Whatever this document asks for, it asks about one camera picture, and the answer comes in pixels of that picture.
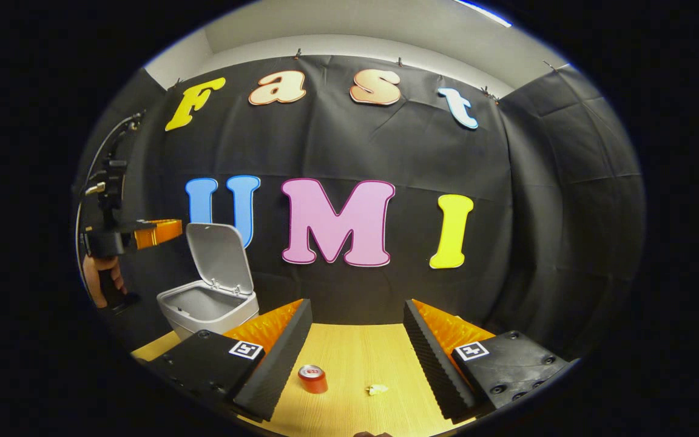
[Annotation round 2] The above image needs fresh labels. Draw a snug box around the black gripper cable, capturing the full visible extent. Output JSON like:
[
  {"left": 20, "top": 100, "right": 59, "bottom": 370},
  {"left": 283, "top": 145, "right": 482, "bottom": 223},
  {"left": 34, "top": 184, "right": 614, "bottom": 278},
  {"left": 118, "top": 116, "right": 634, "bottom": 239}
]
[{"left": 75, "top": 111, "right": 146, "bottom": 304}]

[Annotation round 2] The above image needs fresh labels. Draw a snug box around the red pop can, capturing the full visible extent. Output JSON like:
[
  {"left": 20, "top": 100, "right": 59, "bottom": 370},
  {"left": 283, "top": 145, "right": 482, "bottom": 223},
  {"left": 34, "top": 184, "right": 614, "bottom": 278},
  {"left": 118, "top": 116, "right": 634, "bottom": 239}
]
[{"left": 298, "top": 364, "right": 328, "bottom": 394}]

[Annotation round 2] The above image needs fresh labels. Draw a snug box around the wooden desktop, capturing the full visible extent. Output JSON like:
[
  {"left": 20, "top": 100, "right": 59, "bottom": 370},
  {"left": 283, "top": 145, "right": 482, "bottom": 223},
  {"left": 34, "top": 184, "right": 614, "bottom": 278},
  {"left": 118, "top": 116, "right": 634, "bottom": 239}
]
[{"left": 131, "top": 323, "right": 499, "bottom": 437}]

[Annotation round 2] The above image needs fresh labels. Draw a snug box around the white desktop garbage bin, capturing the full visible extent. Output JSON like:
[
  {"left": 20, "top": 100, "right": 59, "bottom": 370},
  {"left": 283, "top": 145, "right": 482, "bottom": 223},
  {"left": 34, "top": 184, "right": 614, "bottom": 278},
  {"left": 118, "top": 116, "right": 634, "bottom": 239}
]
[{"left": 157, "top": 223, "right": 260, "bottom": 340}]

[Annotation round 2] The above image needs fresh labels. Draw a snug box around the black backdrop cloth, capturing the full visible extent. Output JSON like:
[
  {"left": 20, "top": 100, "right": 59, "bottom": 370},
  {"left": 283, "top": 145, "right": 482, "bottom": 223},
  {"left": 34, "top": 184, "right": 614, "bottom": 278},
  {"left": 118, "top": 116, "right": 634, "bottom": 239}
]
[{"left": 73, "top": 55, "right": 647, "bottom": 359}]

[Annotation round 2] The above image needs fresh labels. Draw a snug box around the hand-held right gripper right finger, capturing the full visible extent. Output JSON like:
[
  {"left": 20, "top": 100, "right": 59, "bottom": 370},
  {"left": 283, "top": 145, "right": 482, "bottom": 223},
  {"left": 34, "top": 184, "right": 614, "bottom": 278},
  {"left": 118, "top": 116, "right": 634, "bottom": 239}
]
[{"left": 402, "top": 297, "right": 572, "bottom": 424}]

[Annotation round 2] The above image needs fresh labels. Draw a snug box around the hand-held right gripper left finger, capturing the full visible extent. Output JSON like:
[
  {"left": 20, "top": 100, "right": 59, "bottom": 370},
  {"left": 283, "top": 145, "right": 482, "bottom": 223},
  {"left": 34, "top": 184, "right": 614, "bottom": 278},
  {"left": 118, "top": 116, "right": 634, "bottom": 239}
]
[{"left": 143, "top": 297, "right": 314, "bottom": 422}]

